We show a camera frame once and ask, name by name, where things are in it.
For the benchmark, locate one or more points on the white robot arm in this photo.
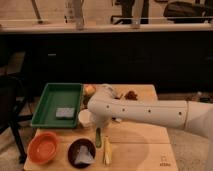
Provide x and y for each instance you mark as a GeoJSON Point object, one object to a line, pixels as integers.
{"type": "Point", "coordinates": [190, 116]}

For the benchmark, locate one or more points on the dark brown bowl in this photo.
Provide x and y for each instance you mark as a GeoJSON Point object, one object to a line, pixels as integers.
{"type": "Point", "coordinates": [74, 149]}

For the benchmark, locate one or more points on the grey cloth in bowl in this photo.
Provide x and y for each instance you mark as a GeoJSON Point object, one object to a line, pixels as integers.
{"type": "Point", "coordinates": [84, 156]}

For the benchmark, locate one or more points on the orange red bowl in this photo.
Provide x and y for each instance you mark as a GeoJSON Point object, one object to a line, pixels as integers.
{"type": "Point", "coordinates": [42, 148]}

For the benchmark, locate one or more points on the orange topped jar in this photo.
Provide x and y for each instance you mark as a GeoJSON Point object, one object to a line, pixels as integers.
{"type": "Point", "coordinates": [88, 92]}

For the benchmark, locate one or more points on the brown dried food pile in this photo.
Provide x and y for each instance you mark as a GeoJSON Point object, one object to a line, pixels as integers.
{"type": "Point", "coordinates": [130, 95]}

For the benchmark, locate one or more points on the white cup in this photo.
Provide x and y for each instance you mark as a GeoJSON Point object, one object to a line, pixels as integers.
{"type": "Point", "coordinates": [84, 118]}

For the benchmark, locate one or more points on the grey sponge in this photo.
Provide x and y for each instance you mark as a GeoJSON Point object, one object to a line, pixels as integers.
{"type": "Point", "coordinates": [65, 112]}

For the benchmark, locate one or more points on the green plastic tray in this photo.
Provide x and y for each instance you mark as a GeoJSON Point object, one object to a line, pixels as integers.
{"type": "Point", "coordinates": [55, 96]}

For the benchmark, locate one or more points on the black chair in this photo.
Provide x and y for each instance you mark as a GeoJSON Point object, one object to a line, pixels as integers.
{"type": "Point", "coordinates": [12, 100]}

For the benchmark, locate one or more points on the long counter ledge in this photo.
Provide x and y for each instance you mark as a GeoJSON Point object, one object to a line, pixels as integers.
{"type": "Point", "coordinates": [69, 28]}

